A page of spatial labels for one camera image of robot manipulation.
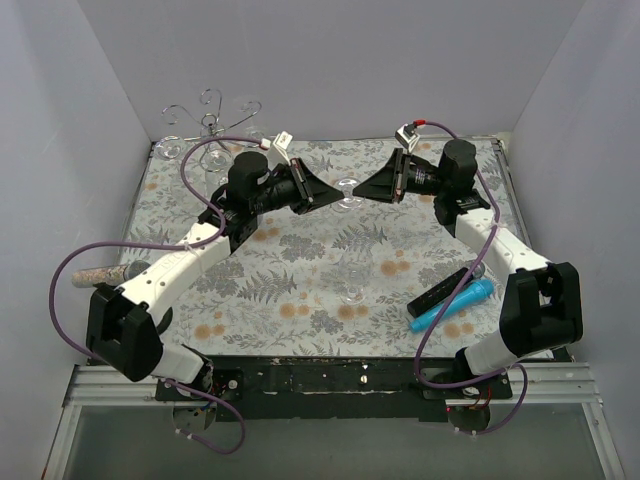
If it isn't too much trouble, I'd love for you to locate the glitter microphone on stand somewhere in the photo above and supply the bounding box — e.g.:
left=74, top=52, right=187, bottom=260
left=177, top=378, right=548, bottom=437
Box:
left=71, top=260, right=150, bottom=289

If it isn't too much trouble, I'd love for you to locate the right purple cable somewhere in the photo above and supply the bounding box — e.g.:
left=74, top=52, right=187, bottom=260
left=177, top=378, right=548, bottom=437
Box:
left=414, top=119, right=529, bottom=436

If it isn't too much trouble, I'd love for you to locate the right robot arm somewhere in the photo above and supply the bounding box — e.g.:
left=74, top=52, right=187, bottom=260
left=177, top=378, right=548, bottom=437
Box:
left=353, top=139, right=584, bottom=398

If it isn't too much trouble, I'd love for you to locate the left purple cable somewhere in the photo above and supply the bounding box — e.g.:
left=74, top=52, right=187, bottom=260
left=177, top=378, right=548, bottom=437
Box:
left=49, top=135, right=271, bottom=456

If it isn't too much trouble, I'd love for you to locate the black microphone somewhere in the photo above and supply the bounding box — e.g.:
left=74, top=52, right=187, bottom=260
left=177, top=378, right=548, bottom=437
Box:
left=407, top=267, right=469, bottom=319

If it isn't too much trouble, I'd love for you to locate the purple cable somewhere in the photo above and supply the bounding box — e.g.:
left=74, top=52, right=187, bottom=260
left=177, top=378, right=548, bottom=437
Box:
left=49, top=135, right=271, bottom=456
left=414, top=119, right=529, bottom=436

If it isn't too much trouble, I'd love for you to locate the blue toy microphone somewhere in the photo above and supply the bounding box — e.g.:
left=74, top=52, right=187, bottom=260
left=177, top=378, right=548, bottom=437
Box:
left=409, top=279, right=494, bottom=333

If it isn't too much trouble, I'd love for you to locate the patterned tumbler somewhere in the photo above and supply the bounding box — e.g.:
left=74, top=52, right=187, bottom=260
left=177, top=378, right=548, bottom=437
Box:
left=202, top=149, right=233, bottom=189
left=244, top=125, right=266, bottom=149

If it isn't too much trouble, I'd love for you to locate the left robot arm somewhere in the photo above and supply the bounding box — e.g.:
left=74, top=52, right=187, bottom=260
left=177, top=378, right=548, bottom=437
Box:
left=86, top=152, right=344, bottom=400

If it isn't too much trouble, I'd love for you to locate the black table front rail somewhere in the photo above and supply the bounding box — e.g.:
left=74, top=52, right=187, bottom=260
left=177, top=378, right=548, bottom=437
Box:
left=154, top=353, right=511, bottom=426

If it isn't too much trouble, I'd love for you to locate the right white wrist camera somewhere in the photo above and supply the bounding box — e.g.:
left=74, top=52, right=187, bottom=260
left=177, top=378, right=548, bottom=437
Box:
left=395, top=119, right=426, bottom=154

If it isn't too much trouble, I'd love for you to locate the floral tablecloth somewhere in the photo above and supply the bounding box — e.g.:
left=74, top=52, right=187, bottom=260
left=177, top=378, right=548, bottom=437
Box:
left=127, top=138, right=523, bottom=357

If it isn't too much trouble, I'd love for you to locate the chrome wine glass rack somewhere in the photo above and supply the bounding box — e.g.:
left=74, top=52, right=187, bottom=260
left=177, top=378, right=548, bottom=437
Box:
left=151, top=88, right=262, bottom=159

